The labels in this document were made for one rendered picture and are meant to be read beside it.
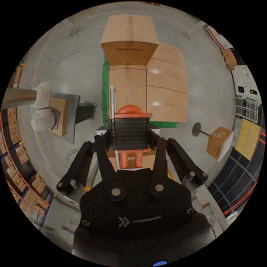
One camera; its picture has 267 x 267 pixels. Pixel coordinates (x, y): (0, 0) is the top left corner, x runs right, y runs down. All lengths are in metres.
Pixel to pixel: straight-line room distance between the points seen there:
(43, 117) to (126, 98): 0.79
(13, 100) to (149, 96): 1.10
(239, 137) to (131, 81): 7.24
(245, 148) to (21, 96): 7.89
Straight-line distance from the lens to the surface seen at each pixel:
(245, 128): 7.23
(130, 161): 0.24
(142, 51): 0.76
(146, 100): 0.87
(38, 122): 0.71
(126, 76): 0.89
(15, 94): 0.58
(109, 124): 0.15
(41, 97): 0.69
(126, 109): 0.16
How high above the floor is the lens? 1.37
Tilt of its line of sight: 69 degrees down
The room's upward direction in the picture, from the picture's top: 168 degrees clockwise
